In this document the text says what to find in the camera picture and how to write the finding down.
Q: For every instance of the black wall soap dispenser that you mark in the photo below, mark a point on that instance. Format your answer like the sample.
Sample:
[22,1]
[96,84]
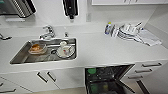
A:
[70,7]

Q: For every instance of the stainless steel sink basin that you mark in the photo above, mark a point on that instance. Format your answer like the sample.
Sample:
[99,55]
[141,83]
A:
[20,59]

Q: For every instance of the white two-door base cabinet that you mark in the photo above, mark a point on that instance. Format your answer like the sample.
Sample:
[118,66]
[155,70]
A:
[33,78]

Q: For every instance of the small white bottle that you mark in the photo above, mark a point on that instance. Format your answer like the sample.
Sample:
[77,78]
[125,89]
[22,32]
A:
[114,31]

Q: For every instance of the white wall cabinet wide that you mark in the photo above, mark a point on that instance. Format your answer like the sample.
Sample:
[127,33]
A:
[126,1]

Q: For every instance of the stainless steel dishwasher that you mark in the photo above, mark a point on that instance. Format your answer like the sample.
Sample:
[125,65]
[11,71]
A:
[103,80]

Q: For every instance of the orange bowl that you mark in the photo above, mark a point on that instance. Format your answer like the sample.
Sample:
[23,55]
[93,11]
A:
[37,49]

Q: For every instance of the blue dish soap bottle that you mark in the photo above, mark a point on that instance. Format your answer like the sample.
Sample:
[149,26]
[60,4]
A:
[108,28]

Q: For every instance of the small chrome sink knob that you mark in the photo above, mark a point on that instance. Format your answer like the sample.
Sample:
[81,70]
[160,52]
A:
[66,34]

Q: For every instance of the stack of white plates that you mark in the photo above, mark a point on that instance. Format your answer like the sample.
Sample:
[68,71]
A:
[128,31]

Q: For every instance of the chrome sink faucet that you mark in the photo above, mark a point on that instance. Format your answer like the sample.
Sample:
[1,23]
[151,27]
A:
[48,32]

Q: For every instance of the white cup and dishes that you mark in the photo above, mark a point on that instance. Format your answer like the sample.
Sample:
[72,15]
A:
[66,50]

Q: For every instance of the white drawer unit narrow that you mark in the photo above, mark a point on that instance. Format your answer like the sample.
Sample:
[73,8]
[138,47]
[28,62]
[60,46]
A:
[146,71]

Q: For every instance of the white drawer unit wide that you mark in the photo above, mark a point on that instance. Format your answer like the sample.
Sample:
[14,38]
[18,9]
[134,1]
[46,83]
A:
[6,87]

